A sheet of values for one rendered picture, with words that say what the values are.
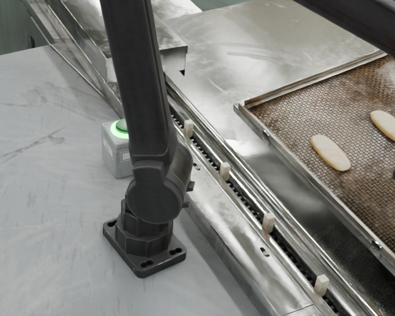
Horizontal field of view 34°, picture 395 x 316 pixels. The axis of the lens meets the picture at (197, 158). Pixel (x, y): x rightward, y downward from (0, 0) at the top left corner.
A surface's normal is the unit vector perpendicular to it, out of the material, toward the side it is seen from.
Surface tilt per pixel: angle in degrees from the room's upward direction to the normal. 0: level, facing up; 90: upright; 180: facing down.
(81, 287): 0
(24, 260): 0
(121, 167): 90
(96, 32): 0
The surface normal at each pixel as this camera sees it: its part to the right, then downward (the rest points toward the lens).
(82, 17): 0.07, -0.80
